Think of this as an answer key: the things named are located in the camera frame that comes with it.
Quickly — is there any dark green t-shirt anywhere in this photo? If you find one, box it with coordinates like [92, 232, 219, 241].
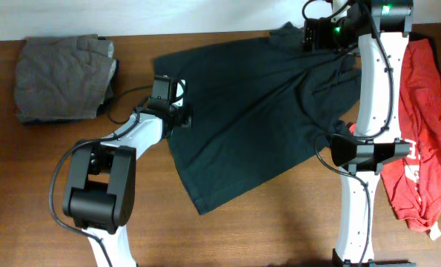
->
[153, 23, 361, 214]

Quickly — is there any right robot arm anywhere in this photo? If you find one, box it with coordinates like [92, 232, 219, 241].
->
[302, 0, 414, 266]

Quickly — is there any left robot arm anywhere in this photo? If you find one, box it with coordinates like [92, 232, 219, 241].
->
[62, 76, 191, 266]

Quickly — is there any folded grey-brown garment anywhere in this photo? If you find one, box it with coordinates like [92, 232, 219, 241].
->
[14, 34, 118, 124]

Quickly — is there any red t-shirt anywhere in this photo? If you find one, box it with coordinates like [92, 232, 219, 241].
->
[348, 38, 441, 241]

